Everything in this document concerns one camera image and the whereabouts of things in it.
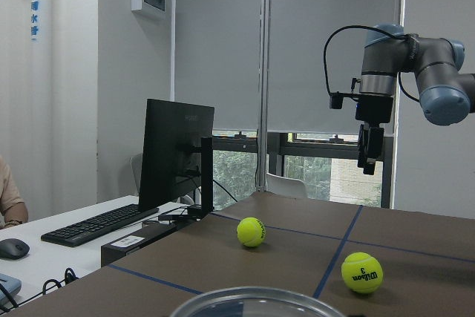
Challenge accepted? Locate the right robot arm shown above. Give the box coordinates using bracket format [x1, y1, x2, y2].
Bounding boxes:
[356, 24, 474, 175]

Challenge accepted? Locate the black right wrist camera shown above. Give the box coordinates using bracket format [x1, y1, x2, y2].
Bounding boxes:
[330, 91, 360, 109]

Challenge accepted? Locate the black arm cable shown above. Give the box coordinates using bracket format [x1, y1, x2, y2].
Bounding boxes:
[322, 25, 422, 102]

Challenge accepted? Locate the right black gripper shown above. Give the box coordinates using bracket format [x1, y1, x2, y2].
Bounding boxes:
[356, 95, 393, 175]

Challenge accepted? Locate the seated person in beige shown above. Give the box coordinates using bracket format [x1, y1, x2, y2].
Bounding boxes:
[1, 157, 29, 229]

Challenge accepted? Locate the clear tennis ball can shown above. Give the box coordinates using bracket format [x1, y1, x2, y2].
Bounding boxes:
[172, 287, 343, 316]

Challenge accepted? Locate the white office chair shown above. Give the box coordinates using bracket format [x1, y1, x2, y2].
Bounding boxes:
[266, 173, 308, 198]

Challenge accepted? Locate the black box with label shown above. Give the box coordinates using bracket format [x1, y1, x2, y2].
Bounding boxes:
[101, 220, 193, 267]

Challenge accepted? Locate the yellow tennis ball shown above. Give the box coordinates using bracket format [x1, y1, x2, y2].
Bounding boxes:
[341, 252, 384, 295]
[237, 217, 266, 247]

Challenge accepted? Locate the black computer monitor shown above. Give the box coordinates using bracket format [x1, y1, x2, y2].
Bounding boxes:
[139, 99, 214, 218]

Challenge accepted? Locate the black keyboard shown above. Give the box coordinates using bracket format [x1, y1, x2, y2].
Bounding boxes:
[41, 204, 159, 247]

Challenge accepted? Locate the aluminium frame post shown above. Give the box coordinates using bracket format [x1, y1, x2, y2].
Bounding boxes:
[255, 0, 271, 192]

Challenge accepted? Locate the black computer mouse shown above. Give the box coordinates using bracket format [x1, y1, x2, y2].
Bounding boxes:
[0, 238, 30, 260]

